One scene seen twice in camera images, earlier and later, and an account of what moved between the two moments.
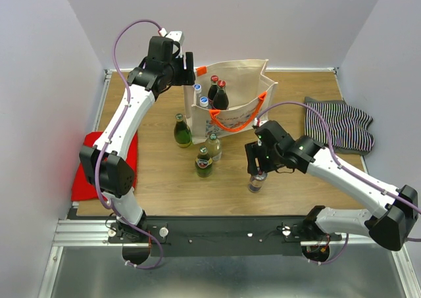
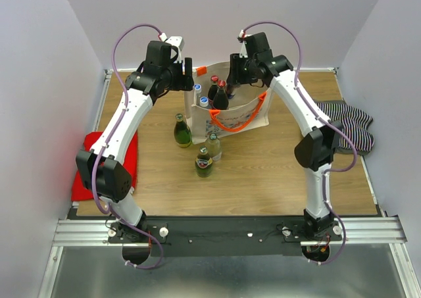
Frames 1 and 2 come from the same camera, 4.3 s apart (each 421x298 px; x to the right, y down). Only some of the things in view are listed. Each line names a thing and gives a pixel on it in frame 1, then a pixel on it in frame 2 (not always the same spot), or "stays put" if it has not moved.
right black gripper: [253, 149] → [234, 75]
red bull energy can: [256, 182] → [230, 90]
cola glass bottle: [221, 99] stays put
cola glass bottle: [212, 89] stays put
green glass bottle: [183, 135] stays put
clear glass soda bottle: [214, 147] stays put
